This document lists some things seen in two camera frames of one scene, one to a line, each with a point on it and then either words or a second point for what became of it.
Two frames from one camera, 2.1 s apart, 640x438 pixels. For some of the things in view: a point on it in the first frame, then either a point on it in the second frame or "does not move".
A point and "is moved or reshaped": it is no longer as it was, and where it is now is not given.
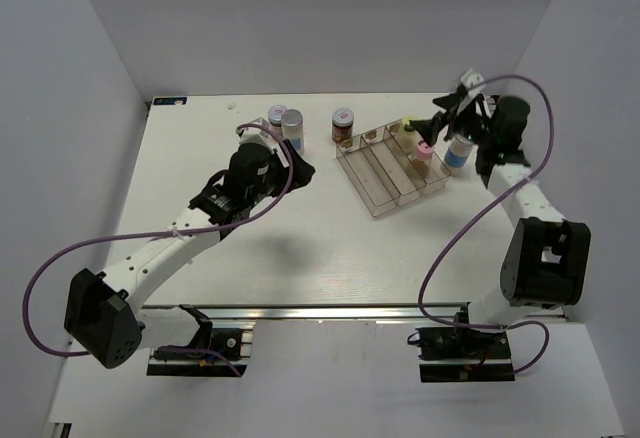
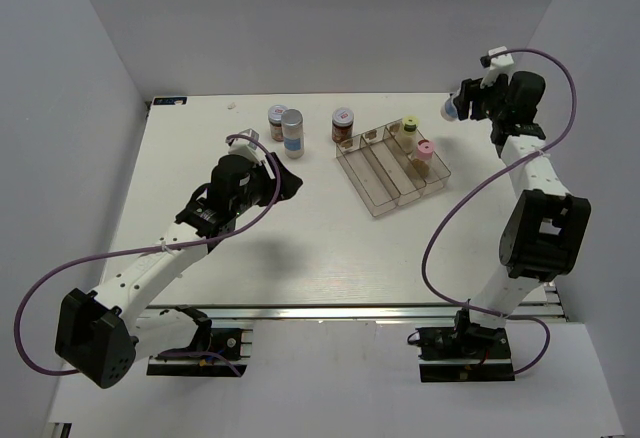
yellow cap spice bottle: [407, 136] does not move
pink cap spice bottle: [422, 161] does not move
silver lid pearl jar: [292, 129] does not move
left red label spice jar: [275, 113] does not move
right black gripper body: [476, 127] -> [487, 102]
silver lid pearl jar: [457, 152] is moved or reshaped
